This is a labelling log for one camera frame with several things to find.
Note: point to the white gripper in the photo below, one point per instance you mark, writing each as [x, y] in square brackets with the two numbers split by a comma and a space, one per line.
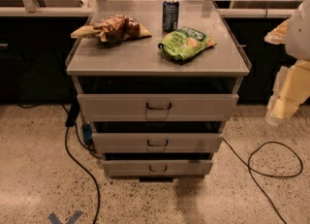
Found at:
[299, 37]

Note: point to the grey drawer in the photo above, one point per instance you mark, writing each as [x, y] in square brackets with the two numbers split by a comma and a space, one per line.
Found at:
[157, 107]
[157, 142]
[137, 168]

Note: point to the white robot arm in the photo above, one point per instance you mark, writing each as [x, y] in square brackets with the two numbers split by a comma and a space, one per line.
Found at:
[297, 43]

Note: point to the grey drawer cabinet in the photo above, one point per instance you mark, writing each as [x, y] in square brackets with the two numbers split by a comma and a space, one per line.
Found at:
[139, 67]

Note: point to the grey top drawer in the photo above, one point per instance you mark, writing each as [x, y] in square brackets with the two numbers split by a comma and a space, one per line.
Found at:
[157, 107]

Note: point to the grey bottom drawer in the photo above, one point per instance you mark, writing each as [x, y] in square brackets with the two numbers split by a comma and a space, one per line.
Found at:
[137, 168]

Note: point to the green chip bag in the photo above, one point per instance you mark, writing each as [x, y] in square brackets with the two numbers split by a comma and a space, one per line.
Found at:
[185, 43]

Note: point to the blue soda can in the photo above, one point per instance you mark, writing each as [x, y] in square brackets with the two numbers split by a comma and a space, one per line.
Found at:
[170, 15]

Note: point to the brown chip bag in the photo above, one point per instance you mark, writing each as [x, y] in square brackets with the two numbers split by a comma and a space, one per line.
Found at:
[113, 29]

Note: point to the blue small box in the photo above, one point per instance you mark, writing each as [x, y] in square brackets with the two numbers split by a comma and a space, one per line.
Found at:
[86, 133]

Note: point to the black power adapter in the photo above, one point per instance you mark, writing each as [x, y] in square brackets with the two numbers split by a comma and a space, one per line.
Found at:
[73, 114]

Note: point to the blue tape cross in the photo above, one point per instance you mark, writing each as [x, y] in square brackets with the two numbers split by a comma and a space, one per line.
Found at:
[53, 218]

